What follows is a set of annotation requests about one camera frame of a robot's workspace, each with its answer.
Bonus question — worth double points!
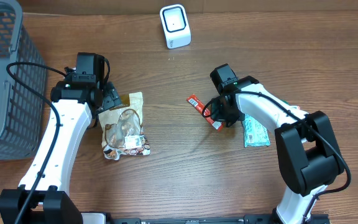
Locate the red white snack packet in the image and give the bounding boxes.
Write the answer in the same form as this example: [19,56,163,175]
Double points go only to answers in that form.
[186,94,223,131]

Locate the grey plastic mesh basket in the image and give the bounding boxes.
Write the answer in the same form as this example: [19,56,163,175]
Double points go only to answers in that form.
[0,0,47,160]

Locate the teal tissue pack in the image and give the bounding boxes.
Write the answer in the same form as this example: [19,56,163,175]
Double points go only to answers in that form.
[242,114,270,147]

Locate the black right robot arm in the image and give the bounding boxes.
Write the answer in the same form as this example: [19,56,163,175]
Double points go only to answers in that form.
[205,64,351,223]

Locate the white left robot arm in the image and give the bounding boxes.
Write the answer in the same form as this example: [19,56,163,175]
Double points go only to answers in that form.
[0,52,120,224]

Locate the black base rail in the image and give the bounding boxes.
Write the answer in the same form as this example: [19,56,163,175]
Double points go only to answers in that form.
[82,212,331,224]

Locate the beige brown snack pouch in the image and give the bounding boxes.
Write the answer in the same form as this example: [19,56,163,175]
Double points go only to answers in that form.
[99,91,151,161]

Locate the white barcode scanner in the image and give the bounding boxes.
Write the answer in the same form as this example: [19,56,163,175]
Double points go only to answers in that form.
[159,4,191,49]

